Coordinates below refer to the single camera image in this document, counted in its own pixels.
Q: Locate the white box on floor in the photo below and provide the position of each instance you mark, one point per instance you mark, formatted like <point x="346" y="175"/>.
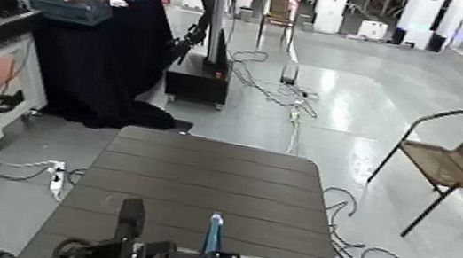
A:
<point x="373" y="30"/>

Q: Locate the small grey floor box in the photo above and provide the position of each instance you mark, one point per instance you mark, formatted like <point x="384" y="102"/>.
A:
<point x="289" y="74"/>

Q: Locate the small wicker chair metal frame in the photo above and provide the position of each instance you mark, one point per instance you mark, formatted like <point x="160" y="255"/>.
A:
<point x="279" y="8"/>

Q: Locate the grey robot lift column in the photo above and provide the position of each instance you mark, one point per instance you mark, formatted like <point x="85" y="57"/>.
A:
<point x="219" y="10"/>

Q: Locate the grey waste bin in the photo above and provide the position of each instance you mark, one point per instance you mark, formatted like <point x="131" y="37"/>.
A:
<point x="246" y="14"/>

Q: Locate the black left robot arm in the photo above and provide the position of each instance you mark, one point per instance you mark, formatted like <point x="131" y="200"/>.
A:
<point x="128" y="221"/>

